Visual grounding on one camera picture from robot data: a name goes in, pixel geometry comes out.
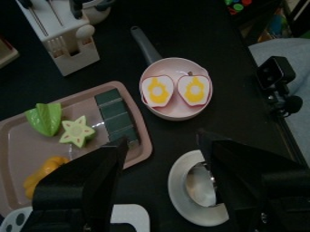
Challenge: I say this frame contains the beige toy box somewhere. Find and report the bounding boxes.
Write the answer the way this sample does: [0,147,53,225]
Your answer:
[0,37,20,69]

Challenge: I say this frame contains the pink toy tray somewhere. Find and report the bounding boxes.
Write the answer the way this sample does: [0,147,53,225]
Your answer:
[0,80,153,218]

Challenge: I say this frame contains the toy apple half with stem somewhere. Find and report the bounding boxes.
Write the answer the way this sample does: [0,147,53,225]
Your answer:
[176,71,213,107]

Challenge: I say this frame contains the dark green grooved block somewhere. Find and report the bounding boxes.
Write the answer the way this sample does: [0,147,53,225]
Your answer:
[93,88,141,145]

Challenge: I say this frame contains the white toy with dark spots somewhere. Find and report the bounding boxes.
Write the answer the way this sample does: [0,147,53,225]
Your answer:
[0,203,151,232]

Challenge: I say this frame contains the white bowl with metal inside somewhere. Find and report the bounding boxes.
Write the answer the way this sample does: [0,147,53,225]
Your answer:
[167,150,229,227]

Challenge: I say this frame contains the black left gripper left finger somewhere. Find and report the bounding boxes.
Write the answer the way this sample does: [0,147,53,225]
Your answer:
[20,136,129,232]

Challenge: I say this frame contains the pink toy frying pan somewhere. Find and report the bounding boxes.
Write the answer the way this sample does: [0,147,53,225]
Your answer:
[129,25,213,121]

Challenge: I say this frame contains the colourful toy dots board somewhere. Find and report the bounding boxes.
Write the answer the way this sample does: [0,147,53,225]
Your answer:
[224,0,253,15]

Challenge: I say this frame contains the black camera on mount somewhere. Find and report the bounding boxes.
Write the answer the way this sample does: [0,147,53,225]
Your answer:
[253,55,303,118]

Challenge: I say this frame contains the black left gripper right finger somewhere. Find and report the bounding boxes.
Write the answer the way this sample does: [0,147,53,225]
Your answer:
[195,128,310,232]

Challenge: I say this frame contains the green toy starfruit slice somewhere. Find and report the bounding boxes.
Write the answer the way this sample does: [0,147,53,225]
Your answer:
[57,115,97,149]

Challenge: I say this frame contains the white toy utensil holder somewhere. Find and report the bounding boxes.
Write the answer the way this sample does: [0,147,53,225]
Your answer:
[14,0,101,77]

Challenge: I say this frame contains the toy apple half without stem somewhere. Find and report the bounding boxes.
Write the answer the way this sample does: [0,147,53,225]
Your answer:
[139,74,175,109]

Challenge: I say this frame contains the yellow toy pepper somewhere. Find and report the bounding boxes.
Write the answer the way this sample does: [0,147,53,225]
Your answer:
[21,156,70,200]

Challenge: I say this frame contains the green toy leaf vegetable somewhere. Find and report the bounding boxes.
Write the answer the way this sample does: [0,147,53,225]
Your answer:
[24,102,62,138]

